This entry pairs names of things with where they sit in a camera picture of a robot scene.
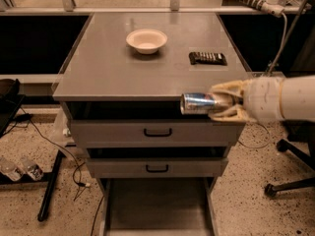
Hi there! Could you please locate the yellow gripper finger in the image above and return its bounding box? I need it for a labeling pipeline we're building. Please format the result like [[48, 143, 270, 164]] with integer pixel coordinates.
[[209, 80, 252, 99], [208, 104, 253, 122]]

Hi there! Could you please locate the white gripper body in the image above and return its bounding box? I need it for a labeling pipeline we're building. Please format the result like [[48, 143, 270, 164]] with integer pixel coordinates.
[[243, 77, 284, 123]]

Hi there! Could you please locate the silver blue redbull can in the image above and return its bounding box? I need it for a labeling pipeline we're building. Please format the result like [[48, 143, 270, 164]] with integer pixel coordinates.
[[179, 92, 230, 116]]

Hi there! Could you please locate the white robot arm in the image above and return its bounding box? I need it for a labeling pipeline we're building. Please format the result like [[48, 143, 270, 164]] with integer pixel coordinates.
[[209, 76, 315, 123]]

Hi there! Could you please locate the grey drawer cabinet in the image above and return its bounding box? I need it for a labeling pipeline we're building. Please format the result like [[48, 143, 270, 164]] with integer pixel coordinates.
[[51, 11, 260, 236]]

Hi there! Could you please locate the grey middle drawer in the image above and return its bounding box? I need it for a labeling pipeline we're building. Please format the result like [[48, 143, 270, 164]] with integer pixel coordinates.
[[87, 157, 228, 179]]

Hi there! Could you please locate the grey drawer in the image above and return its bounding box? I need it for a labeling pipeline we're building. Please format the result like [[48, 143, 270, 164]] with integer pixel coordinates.
[[69, 120, 244, 148], [87, 157, 228, 179], [97, 178, 219, 236]]

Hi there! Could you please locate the grey bottom drawer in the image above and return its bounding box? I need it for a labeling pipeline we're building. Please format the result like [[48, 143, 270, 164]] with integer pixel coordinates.
[[97, 178, 219, 236]]

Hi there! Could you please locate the grey top drawer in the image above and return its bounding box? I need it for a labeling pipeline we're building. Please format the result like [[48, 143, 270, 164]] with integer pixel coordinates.
[[69, 120, 244, 148]]

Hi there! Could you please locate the black office chair base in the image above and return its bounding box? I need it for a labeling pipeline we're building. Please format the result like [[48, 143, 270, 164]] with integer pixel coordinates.
[[264, 121, 315, 199]]

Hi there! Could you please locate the black snack bar packet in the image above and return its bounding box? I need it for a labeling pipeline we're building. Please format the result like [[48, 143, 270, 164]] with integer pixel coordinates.
[[189, 52, 227, 66]]

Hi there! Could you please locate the clear water bottle right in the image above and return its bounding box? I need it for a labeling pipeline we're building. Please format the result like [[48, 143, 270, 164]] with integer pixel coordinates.
[[21, 156, 44, 181]]

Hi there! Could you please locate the clear water bottle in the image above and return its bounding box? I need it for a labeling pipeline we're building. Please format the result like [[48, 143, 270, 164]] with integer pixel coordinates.
[[0, 157, 23, 182], [21, 156, 44, 181]]

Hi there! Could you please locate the black bag on left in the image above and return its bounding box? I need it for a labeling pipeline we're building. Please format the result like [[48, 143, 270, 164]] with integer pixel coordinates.
[[0, 79, 25, 138]]

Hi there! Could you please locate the clear water bottle left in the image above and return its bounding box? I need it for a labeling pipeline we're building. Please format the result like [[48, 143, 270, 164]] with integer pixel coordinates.
[[0, 157, 23, 182]]

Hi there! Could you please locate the white lamp cable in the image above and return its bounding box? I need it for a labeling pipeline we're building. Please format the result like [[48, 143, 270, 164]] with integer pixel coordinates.
[[237, 12, 288, 149]]

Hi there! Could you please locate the black top drawer handle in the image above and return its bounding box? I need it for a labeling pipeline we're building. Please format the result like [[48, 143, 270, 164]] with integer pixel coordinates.
[[143, 128, 172, 138]]

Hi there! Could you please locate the black drawer handle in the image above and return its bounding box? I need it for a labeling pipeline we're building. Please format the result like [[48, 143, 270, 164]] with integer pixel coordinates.
[[143, 128, 172, 138], [146, 164, 169, 173]]

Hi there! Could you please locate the black middle drawer handle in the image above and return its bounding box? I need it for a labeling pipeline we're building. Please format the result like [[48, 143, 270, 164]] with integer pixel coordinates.
[[146, 164, 169, 173]]

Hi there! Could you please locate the black floor cable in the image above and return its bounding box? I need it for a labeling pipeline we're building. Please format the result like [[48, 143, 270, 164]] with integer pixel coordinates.
[[2, 105, 106, 236]]

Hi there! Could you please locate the black metal stand frame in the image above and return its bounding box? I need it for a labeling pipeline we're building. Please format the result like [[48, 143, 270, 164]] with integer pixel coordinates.
[[0, 150, 65, 222]]

